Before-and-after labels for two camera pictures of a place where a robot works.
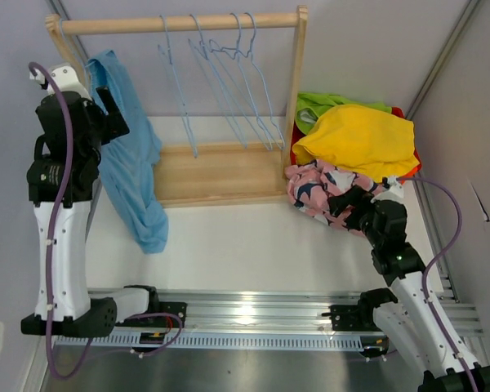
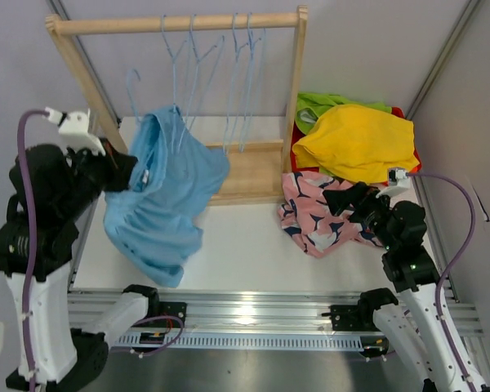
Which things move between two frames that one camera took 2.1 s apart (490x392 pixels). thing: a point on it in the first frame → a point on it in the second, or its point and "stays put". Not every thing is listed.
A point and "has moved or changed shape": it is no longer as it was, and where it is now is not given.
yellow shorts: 358,139 stays put
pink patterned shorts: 313,183 has moved or changed shape
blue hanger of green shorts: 258,89 → 243,131
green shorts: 310,106 stays put
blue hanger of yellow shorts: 235,73 → 238,51
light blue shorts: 127,162 has moved or changed shape
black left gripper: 112,123 → 120,167
